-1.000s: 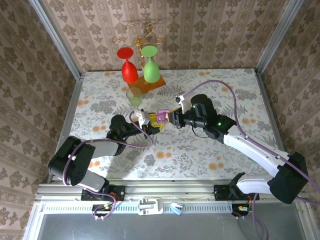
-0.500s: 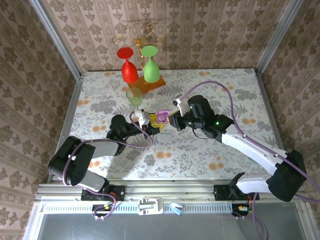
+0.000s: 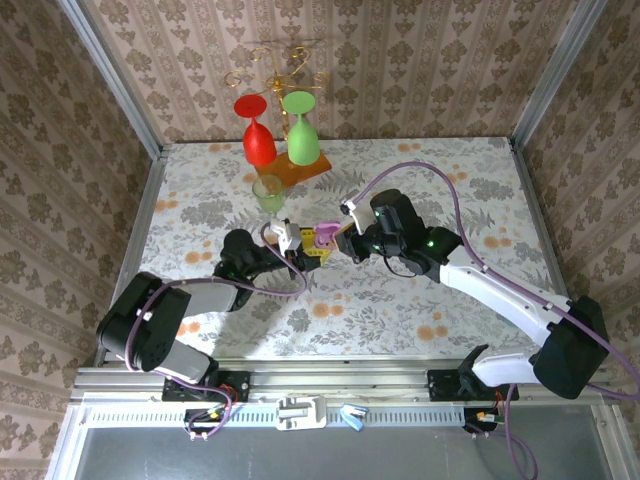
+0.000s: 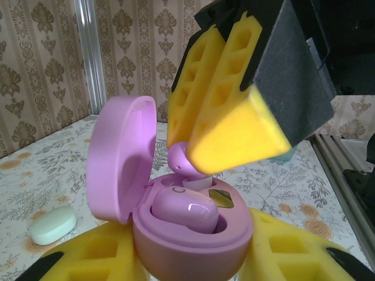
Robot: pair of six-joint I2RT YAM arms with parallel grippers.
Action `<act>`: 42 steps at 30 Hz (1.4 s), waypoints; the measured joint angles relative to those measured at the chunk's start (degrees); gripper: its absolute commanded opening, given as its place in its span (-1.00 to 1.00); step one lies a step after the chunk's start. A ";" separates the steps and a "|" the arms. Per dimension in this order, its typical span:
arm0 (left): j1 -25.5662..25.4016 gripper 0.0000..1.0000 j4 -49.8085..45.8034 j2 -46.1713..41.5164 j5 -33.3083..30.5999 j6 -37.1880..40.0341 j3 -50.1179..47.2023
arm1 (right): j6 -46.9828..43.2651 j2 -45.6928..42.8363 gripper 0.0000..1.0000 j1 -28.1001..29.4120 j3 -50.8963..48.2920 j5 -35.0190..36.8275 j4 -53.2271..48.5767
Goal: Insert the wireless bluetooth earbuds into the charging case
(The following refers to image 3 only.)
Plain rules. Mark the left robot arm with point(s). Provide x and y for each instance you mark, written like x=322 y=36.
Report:
x=210 y=297

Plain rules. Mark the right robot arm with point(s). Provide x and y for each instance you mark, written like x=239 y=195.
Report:
x=500 y=295

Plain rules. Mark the clear green tumbler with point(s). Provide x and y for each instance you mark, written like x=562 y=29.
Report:
x=268 y=197

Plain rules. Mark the green wine glass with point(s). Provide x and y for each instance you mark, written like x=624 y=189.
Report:
x=302 y=145

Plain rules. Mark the red wine glass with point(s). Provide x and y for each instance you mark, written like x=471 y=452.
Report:
x=259 y=142

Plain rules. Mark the blue clip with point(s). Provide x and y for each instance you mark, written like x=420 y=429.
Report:
x=354 y=417

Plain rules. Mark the grey metal panel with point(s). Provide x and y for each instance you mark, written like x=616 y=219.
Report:
x=325 y=455

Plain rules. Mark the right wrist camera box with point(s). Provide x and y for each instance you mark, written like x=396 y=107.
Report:
x=357 y=212

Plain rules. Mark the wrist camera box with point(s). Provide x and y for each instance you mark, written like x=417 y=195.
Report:
x=357 y=212
x=285 y=236

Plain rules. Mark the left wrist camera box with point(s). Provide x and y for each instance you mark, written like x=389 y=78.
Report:
x=285 y=236

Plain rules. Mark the aluminium table side rail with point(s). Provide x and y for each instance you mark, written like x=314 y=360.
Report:
x=140 y=220
x=542 y=225

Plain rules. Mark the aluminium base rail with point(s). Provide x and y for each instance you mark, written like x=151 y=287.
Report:
x=340 y=380

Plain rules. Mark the white plastic bracket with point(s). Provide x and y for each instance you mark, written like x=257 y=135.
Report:
x=300 y=412

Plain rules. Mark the aluminium frame post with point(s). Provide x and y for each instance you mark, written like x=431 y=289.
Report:
x=112 y=80
x=557 y=75

